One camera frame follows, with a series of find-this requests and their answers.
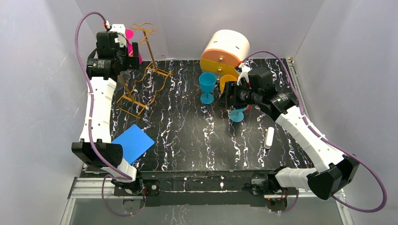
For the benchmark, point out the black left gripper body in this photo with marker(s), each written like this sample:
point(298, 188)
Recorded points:
point(131, 54)

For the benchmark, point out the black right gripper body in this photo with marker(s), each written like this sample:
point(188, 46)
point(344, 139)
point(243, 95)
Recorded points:
point(231, 96)

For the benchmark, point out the white oblong remote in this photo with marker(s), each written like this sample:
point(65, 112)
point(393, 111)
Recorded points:
point(269, 138)

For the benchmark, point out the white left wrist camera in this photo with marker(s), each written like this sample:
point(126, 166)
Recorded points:
point(120, 31)

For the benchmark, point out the round pastel drawer cabinet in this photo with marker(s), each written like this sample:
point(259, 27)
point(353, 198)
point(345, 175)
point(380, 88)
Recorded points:
point(224, 52)

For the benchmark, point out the blue flat card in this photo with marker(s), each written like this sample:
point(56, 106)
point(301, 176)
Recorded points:
point(135, 142)

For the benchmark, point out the teal wine glass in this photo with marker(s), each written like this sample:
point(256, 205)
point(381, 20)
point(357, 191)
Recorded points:
point(207, 84)
point(237, 115)

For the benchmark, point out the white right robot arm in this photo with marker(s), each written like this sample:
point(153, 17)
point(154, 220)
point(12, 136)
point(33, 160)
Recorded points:
point(332, 169)

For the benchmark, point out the yellow plastic wine glass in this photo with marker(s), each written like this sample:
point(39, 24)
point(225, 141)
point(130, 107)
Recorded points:
point(224, 79)

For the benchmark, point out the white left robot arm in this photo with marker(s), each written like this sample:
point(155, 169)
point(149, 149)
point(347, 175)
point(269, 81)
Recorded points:
point(112, 55)

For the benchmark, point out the clear wine glass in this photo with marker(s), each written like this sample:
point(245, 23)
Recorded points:
point(125, 75)

